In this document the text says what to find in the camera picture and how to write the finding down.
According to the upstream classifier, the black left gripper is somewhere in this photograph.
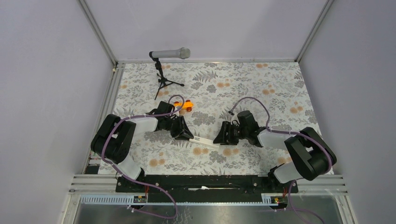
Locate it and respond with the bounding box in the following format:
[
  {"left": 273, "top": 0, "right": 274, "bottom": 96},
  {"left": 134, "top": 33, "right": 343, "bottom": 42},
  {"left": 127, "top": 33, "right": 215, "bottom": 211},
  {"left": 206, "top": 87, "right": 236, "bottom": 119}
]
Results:
[{"left": 164, "top": 116, "right": 193, "bottom": 141}]

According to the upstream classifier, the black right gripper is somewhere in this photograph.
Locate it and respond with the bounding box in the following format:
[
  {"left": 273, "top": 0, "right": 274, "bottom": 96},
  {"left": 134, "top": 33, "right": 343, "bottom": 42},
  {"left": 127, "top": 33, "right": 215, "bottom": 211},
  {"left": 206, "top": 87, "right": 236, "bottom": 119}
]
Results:
[{"left": 213, "top": 121, "right": 248, "bottom": 146}]

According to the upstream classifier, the white remote control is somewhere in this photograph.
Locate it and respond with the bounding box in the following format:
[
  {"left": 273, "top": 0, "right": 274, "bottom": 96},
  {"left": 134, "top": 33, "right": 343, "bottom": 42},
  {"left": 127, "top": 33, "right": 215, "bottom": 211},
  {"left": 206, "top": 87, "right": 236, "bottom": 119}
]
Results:
[{"left": 189, "top": 136, "right": 220, "bottom": 150}]

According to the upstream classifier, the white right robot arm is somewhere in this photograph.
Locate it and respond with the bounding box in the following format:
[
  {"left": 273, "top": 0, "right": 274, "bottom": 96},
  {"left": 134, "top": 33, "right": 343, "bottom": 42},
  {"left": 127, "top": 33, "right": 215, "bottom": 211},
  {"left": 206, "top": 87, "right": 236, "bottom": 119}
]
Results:
[{"left": 213, "top": 111, "right": 337, "bottom": 192}]

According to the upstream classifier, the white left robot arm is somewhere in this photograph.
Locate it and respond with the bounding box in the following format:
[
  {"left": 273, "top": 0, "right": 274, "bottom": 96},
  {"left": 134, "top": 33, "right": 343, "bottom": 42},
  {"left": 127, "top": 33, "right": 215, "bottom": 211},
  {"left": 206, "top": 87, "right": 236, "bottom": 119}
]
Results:
[{"left": 90, "top": 101, "right": 194, "bottom": 192}]

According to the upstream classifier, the orange toy car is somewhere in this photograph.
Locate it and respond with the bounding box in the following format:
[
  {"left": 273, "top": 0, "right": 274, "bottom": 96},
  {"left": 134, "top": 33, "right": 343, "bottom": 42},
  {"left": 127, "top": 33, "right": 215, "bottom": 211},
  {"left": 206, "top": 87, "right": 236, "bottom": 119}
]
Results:
[{"left": 173, "top": 100, "right": 194, "bottom": 112}]

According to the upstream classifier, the floral patterned table mat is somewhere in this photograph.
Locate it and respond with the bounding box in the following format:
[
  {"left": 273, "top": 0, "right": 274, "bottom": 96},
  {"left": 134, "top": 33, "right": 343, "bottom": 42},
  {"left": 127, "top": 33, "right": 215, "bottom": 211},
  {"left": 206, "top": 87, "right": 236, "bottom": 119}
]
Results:
[{"left": 113, "top": 63, "right": 319, "bottom": 175}]

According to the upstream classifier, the black microphone tripod stand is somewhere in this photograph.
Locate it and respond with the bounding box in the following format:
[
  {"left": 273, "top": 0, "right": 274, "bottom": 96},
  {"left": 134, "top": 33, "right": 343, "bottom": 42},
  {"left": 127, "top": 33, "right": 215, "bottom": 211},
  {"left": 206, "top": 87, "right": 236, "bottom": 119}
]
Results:
[{"left": 152, "top": 58, "right": 185, "bottom": 100}]

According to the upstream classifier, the grey microphone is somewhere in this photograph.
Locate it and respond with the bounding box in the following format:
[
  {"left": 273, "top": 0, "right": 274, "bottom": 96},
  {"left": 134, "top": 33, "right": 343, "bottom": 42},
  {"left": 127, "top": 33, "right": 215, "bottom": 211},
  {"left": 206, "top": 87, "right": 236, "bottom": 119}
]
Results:
[{"left": 149, "top": 48, "right": 191, "bottom": 59}]

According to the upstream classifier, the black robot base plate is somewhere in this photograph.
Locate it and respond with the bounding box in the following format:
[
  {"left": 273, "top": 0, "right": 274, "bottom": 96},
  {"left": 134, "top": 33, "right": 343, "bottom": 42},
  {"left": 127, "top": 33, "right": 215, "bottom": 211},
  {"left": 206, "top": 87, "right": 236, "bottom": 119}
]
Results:
[{"left": 115, "top": 173, "right": 298, "bottom": 202}]

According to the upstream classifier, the grey slotted cable duct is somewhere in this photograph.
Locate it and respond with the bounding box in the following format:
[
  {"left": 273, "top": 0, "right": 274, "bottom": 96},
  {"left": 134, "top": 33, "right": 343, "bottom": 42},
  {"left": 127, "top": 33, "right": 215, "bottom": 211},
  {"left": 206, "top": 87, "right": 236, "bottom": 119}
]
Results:
[{"left": 81, "top": 191, "right": 287, "bottom": 206}]

